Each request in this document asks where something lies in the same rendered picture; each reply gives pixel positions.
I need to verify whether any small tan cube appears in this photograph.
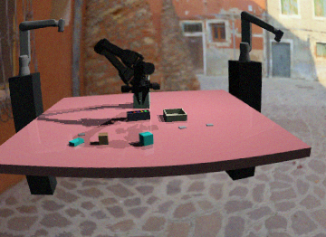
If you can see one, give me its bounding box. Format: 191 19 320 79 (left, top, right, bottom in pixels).
98 132 109 145

